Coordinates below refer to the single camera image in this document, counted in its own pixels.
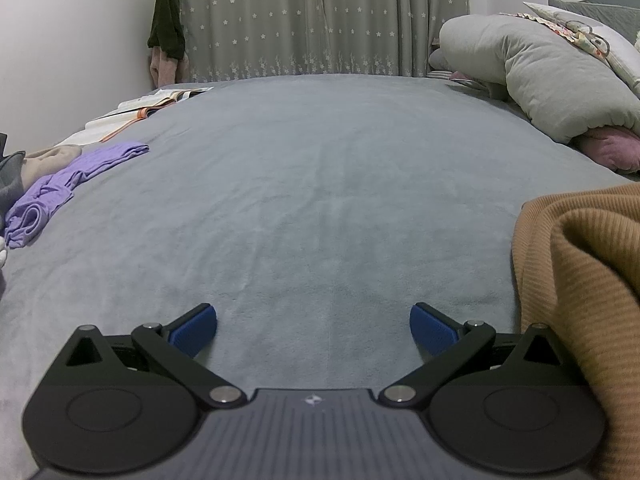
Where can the grey quilted pillow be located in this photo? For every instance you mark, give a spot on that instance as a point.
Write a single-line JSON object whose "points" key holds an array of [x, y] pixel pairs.
{"points": [[600, 6]]}

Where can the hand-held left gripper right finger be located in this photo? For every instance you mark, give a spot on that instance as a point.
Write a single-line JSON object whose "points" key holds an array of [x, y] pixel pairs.
{"points": [[432, 331]]}

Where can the grey garment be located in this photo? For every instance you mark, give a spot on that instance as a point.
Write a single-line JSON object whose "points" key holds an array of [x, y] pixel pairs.
{"points": [[10, 180]]}

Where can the pink pillow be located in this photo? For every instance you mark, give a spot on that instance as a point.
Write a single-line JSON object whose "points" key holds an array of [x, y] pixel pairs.
{"points": [[615, 150]]}

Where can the purple garment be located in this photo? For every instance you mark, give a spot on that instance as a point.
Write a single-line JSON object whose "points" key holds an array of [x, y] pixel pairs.
{"points": [[65, 180]]}

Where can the beige garment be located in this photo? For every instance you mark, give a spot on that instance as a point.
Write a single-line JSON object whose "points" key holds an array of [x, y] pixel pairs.
{"points": [[47, 160]]}

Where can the white cloth with orange trim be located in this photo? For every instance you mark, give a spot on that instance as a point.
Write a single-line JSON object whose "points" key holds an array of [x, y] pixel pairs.
{"points": [[110, 122]]}

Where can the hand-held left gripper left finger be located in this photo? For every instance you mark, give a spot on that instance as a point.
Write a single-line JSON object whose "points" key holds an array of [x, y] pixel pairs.
{"points": [[197, 331]]}

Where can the dark green hanging garment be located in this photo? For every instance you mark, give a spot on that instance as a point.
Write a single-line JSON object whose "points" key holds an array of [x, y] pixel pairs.
{"points": [[167, 15]]}

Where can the dark object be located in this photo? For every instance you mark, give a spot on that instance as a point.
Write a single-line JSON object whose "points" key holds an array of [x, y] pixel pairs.
{"points": [[2, 144]]}

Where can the pink hanging garment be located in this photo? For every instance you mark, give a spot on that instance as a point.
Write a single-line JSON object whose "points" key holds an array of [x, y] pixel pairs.
{"points": [[165, 69]]}

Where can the brown ribbed sweater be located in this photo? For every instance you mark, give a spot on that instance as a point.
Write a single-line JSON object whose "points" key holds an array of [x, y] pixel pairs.
{"points": [[590, 270]]}

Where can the grey star-print curtain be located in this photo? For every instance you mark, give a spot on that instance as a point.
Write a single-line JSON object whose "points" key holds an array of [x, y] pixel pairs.
{"points": [[320, 15]]}

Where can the pale grey folded duvet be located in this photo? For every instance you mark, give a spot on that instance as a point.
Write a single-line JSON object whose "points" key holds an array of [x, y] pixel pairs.
{"points": [[540, 70]]}

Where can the white printed pillow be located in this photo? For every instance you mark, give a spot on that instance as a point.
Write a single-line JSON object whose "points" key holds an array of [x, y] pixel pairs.
{"points": [[590, 40]]}

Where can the open book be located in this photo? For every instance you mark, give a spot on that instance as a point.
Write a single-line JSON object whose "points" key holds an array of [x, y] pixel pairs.
{"points": [[165, 97]]}

